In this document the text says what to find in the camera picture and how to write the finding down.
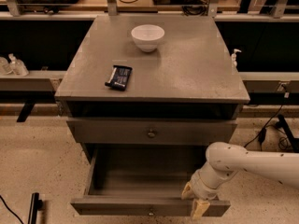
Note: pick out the clear bottle at edge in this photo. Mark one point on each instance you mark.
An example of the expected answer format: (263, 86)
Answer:
(4, 66)

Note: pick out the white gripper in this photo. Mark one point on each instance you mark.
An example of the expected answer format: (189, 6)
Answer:
(203, 188)

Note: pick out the white bowl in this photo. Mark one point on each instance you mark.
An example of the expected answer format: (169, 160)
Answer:
(147, 37)

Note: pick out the grey drawer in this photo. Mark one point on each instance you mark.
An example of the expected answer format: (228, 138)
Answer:
(200, 132)
(139, 180)

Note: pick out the white pump bottle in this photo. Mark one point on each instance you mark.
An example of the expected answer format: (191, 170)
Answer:
(234, 56)

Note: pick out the black stand foot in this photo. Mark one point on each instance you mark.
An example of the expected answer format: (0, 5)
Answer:
(36, 204)

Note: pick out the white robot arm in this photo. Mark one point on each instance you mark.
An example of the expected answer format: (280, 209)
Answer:
(224, 160)

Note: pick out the grey drawer cabinet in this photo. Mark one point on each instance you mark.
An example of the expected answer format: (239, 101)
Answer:
(189, 76)

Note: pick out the grey top drawer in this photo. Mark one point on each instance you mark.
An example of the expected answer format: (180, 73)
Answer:
(200, 132)

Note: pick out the black metal leg right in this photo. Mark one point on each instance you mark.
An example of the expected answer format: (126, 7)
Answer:
(294, 141)

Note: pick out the clear sanitizer bottle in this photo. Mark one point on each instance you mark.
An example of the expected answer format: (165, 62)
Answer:
(18, 67)

